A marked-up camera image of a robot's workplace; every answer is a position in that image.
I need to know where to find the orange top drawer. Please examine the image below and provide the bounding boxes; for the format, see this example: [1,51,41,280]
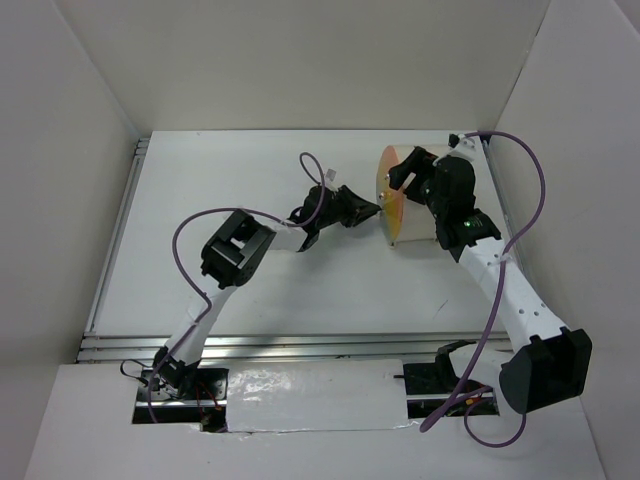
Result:
[377,145,401,181]

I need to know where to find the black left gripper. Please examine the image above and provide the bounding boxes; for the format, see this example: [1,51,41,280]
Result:
[316,185,380,231]

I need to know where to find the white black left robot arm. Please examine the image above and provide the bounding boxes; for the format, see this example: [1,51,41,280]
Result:
[152,185,381,399]

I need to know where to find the cream cylindrical drawer organizer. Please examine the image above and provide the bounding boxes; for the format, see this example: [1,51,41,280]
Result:
[375,144,469,249]

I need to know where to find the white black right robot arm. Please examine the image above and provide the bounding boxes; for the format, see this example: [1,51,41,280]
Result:
[377,146,592,414]

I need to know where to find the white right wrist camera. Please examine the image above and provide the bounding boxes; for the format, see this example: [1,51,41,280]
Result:
[448,133,477,162]

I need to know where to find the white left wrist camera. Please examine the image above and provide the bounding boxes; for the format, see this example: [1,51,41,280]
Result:
[324,169,336,182]

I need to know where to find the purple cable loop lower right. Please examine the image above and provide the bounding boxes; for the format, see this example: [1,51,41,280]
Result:
[462,399,526,446]

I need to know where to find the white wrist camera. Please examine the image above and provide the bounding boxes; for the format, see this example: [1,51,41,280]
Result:
[448,133,477,162]
[324,169,336,182]

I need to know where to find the orange drawer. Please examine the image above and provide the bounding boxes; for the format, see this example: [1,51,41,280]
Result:
[376,174,404,221]
[377,145,401,181]

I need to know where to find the white foil-taped cover panel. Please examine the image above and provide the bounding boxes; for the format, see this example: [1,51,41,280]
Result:
[226,359,410,433]

